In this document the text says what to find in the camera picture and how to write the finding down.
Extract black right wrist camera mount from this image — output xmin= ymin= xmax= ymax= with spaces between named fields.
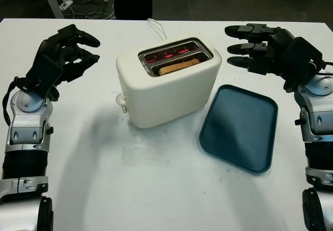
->
xmin=280 ymin=36 xmax=324 ymax=86

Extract slice of toast bread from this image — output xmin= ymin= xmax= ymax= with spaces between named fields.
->
xmin=159 ymin=58 xmax=201 ymax=76

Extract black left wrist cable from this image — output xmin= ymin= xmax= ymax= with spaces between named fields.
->
xmin=1 ymin=76 xmax=30 ymax=125

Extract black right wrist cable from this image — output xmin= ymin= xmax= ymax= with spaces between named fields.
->
xmin=311 ymin=58 xmax=333 ymax=76

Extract dark blue plastic tray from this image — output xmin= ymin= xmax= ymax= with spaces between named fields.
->
xmin=199 ymin=84 xmax=279 ymax=174

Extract white two-slot toaster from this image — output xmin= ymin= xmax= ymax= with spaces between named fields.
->
xmin=114 ymin=32 xmax=223 ymax=129

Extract white toaster power cord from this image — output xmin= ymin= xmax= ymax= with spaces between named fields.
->
xmin=146 ymin=18 xmax=169 ymax=40

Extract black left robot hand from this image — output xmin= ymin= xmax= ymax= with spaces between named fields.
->
xmin=36 ymin=24 xmax=101 ymax=101

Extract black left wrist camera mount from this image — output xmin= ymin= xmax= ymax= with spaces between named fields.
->
xmin=27 ymin=55 xmax=65 ymax=99

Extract white floor cables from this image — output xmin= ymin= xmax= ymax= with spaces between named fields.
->
xmin=61 ymin=0 xmax=117 ymax=19

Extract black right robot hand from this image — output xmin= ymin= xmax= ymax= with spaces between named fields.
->
xmin=225 ymin=23 xmax=297 ymax=87

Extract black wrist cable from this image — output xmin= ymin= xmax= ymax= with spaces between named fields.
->
xmin=1 ymin=76 xmax=30 ymax=125
xmin=311 ymin=58 xmax=333 ymax=76

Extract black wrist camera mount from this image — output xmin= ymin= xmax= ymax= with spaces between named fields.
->
xmin=27 ymin=55 xmax=65 ymax=99
xmin=280 ymin=36 xmax=324 ymax=86

